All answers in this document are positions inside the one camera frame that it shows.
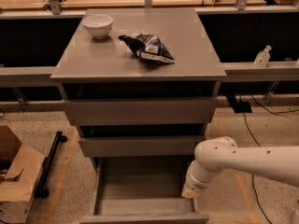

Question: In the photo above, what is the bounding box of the grey drawer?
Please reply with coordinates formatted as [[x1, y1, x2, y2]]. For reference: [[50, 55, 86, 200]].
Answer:
[[63, 97, 216, 125], [79, 135, 204, 157], [79, 156, 209, 224]]

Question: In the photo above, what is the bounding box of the grey bottom drawer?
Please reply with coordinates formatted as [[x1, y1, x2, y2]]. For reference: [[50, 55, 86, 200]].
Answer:
[[79, 156, 209, 224]]

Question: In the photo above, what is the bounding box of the black metal bar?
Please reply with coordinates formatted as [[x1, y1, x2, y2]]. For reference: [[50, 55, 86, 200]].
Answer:
[[34, 131, 67, 199]]

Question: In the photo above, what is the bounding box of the grey metal rail frame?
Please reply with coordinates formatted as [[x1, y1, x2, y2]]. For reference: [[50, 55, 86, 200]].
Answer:
[[0, 8, 299, 87]]

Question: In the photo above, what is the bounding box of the blue chip bag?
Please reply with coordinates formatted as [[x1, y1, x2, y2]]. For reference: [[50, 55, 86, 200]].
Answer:
[[118, 33, 175, 64]]

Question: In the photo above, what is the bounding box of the grey middle drawer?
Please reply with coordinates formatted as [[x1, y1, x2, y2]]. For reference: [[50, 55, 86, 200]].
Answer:
[[79, 135, 204, 157]]

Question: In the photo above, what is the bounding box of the cardboard box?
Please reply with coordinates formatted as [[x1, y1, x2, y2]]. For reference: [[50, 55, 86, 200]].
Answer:
[[0, 125, 45, 224]]

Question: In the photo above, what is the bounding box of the black floor cable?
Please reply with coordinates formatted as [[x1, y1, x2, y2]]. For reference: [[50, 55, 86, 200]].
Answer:
[[238, 94, 299, 224]]

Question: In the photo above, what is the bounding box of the white ceramic bowl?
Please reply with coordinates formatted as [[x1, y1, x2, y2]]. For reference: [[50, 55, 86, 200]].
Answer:
[[82, 14, 113, 39]]

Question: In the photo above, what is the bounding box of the grey drawer cabinet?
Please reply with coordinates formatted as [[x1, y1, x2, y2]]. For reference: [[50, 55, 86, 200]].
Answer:
[[51, 8, 226, 164]]

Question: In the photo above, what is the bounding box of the clear sanitizer bottle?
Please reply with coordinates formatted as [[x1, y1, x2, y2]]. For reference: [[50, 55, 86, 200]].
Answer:
[[254, 45, 272, 68]]

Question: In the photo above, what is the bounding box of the black power box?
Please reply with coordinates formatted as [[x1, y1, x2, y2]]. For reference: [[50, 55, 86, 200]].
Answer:
[[226, 96, 252, 113]]

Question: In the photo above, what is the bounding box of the grey top drawer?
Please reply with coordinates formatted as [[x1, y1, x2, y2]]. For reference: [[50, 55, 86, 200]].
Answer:
[[63, 97, 216, 125]]

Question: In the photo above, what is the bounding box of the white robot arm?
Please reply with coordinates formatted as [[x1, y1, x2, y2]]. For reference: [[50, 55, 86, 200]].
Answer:
[[181, 136, 299, 199]]

